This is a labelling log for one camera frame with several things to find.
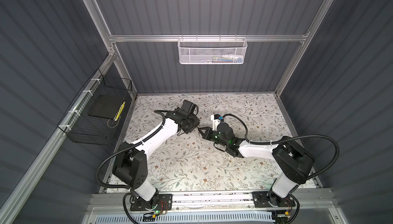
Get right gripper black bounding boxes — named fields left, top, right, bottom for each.
left=198, top=127, right=228, bottom=149

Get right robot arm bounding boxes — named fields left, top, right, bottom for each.
left=198, top=122, right=315, bottom=207

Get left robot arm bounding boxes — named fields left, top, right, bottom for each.
left=112, top=100, right=200, bottom=206

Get floral table mat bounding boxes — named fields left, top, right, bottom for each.
left=125, top=93, right=291, bottom=192

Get yellow tool in basket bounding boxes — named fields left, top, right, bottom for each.
left=114, top=102, right=125, bottom=121

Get items in white basket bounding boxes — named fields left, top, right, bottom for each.
left=200, top=55, right=244, bottom=64

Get black box in basket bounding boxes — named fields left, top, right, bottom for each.
left=88, top=95, right=124, bottom=119

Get white vented panel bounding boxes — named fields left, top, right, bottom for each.
left=93, top=211, right=275, bottom=224

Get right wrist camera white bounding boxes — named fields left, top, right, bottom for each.
left=210, top=114, right=222, bottom=131

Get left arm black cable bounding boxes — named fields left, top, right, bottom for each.
left=95, top=110, right=168, bottom=190

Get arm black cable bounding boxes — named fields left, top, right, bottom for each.
left=95, top=110, right=168, bottom=190
left=221, top=113, right=340, bottom=182

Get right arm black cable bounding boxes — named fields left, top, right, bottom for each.
left=221, top=113, right=340, bottom=182

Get white wire mesh basket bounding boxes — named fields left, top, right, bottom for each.
left=177, top=36, right=248, bottom=65

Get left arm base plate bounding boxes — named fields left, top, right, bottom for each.
left=129, top=193, right=173, bottom=211

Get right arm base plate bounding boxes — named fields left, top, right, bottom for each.
left=252, top=191, right=296, bottom=209

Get black wire basket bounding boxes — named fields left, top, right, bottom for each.
left=58, top=70, right=133, bottom=146

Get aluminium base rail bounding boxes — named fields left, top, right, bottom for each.
left=87, top=188, right=337, bottom=212

